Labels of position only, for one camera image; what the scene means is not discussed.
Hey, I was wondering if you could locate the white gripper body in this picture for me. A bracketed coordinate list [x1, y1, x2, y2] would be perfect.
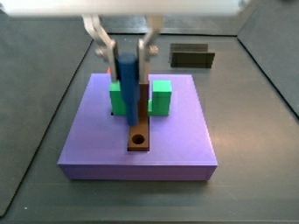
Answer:
[0, 0, 250, 17]

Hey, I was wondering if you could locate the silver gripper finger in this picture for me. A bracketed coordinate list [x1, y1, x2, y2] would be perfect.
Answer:
[82, 14, 118, 82]
[138, 15, 164, 84]

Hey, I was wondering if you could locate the blue peg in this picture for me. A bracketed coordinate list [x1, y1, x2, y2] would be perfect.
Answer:
[116, 53, 140, 126]

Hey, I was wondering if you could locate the green U-shaped block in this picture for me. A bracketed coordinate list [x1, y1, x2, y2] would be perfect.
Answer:
[110, 80, 172, 116]

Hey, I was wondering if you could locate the brown L-shaped hole piece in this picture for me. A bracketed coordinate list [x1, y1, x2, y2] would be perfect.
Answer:
[127, 84, 150, 151]

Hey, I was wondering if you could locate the purple base block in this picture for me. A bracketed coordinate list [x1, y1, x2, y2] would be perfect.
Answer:
[58, 73, 218, 180]

